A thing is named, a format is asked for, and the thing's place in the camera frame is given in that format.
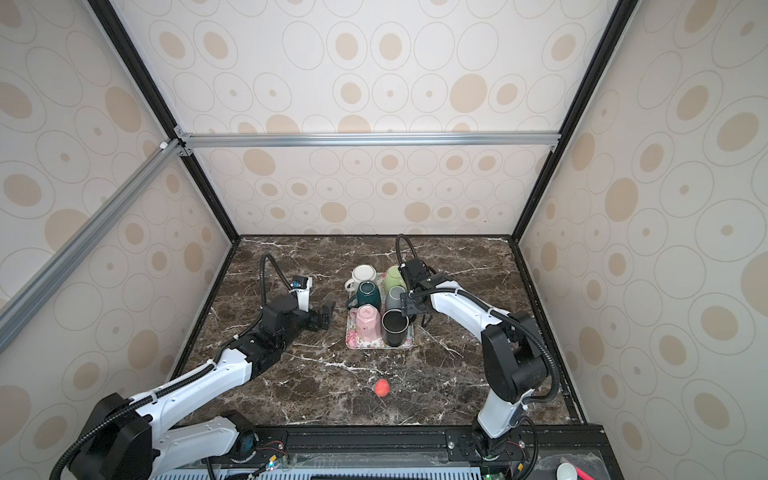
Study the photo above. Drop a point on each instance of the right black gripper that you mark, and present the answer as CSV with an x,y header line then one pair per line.
x,y
407,303

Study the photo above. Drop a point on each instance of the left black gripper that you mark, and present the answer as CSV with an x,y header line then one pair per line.
x,y
326,315

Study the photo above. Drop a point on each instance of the grey ceramic mug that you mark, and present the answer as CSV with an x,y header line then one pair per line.
x,y
394,300

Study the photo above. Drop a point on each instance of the black ceramic mug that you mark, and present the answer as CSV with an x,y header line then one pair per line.
x,y
395,326

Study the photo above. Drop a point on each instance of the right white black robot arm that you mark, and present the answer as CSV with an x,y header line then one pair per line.
x,y
518,367

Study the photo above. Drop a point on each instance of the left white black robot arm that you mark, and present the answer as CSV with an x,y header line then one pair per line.
x,y
138,437

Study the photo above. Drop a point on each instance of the light green ceramic mug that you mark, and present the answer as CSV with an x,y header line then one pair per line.
x,y
393,278

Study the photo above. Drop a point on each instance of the pink ceramic mug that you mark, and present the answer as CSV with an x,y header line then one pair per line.
x,y
367,322

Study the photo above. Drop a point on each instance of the dark green ceramic mug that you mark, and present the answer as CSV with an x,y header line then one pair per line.
x,y
367,293

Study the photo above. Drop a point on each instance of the white ceramic mug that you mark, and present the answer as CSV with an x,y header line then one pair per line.
x,y
360,273

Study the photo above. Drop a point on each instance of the floral rectangular tray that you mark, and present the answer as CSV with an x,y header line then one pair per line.
x,y
352,343

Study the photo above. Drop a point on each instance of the small red toy fruit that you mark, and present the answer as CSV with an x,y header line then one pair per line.
x,y
382,388

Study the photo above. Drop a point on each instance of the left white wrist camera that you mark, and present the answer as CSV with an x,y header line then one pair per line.
x,y
300,287

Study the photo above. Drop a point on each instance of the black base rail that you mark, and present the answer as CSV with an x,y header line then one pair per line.
x,y
438,452

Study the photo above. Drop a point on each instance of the horizontal aluminium frame bar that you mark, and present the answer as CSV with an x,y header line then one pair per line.
x,y
355,140

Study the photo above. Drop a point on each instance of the diagonal aluminium frame bar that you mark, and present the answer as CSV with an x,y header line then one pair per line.
x,y
23,307

